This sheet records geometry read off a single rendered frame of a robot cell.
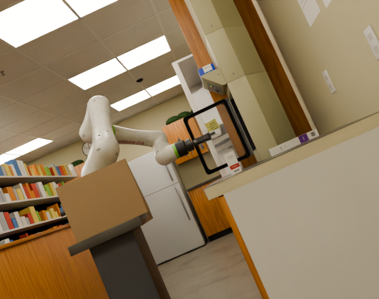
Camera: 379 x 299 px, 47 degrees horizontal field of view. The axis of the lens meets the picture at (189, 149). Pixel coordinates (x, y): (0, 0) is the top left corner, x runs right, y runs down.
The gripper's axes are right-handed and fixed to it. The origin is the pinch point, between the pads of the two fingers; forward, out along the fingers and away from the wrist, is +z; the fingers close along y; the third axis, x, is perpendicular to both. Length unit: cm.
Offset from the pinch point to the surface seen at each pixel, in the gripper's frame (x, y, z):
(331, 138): 27, -118, 28
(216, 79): -25.9, -13.9, 10.8
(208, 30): -53, -14, 18
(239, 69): -26.1, -13.8, 24.9
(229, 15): -59, -6, 33
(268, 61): -31, 23, 48
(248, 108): -4.2, -13.8, 20.2
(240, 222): 39, -118, -8
